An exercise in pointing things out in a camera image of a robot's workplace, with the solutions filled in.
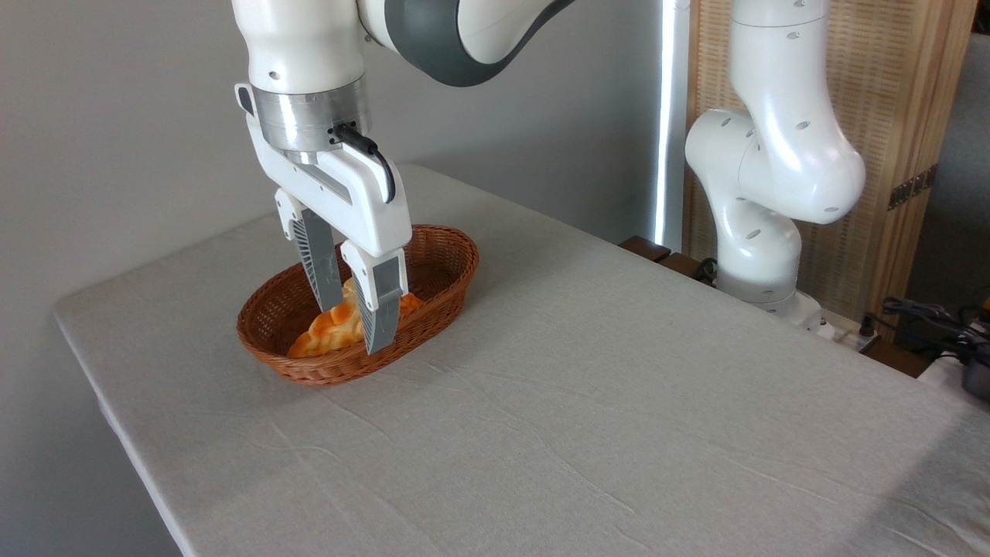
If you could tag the brown wicker oval basket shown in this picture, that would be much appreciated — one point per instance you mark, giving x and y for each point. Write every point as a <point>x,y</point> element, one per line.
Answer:
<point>433,263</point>

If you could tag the dark brown wooden furniture edge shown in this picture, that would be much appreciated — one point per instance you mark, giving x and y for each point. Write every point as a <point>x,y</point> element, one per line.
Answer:
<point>648,247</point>

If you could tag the orange braided bread loaf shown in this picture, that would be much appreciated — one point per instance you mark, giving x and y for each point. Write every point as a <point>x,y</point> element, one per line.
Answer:
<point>331,329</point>

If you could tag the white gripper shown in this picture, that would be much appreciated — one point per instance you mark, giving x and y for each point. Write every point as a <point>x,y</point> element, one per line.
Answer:
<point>363,201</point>

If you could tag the bamboo folding screen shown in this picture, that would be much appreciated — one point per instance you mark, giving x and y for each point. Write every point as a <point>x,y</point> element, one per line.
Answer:
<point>878,77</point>

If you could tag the pale round bread roll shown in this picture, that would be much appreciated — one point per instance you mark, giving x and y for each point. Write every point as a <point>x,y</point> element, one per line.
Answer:
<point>349,292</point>

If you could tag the grey tablecloth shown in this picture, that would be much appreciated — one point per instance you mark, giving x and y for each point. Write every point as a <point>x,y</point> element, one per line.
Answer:
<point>588,402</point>

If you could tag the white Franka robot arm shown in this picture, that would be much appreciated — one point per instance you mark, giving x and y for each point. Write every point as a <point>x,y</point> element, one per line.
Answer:
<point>773,155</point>

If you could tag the black screen hinge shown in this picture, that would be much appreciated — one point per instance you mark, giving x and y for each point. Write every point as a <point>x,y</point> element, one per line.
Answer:
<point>913,187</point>

